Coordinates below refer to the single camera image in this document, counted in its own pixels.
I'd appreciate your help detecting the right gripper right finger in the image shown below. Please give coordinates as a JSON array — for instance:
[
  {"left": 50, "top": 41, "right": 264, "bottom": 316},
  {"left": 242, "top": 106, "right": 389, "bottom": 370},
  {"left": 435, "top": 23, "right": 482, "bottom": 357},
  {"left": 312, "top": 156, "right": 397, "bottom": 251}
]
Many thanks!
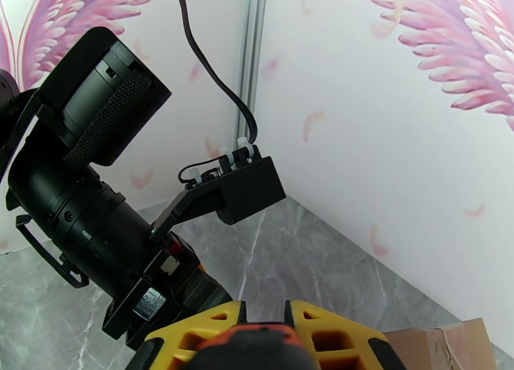
[{"left": 285, "top": 300, "right": 407, "bottom": 370}]

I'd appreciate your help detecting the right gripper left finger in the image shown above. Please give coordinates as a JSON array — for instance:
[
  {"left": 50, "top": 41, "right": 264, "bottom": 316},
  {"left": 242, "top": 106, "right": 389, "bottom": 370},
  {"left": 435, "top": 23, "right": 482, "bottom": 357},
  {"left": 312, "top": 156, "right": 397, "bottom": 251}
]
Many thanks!
[{"left": 126, "top": 300, "right": 247, "bottom": 370}]

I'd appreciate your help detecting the red black utility knife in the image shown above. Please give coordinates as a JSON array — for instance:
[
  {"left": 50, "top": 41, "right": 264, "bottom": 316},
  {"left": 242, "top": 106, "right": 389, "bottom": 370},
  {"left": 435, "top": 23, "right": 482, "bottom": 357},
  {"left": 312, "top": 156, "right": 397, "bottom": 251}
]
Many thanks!
[{"left": 191, "top": 321, "right": 320, "bottom": 370}]

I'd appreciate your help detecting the plain brown cardboard box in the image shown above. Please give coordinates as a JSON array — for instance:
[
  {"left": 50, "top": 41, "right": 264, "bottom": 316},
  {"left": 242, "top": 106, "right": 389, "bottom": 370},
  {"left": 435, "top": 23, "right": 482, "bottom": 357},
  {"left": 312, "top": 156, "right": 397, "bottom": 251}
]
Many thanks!
[{"left": 383, "top": 317, "right": 499, "bottom": 370}]

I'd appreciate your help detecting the thin black wrist cable loop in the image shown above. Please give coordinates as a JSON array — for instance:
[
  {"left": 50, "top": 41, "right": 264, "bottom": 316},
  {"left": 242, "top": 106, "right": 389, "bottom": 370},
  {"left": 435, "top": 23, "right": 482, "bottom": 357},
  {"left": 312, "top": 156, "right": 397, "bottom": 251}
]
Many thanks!
[{"left": 15, "top": 215, "right": 90, "bottom": 290}]

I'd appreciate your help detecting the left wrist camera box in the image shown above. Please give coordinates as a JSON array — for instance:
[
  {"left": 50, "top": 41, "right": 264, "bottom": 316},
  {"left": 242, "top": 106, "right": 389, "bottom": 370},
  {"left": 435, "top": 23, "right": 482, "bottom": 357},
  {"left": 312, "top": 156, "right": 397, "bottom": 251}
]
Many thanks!
[{"left": 150, "top": 155, "right": 287, "bottom": 237}]

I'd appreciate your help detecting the left aluminium corner post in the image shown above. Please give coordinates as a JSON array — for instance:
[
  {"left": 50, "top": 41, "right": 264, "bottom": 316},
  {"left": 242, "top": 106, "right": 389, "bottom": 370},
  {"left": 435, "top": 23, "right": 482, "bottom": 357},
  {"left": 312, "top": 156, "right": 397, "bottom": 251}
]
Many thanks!
[{"left": 236, "top": 0, "right": 269, "bottom": 145}]

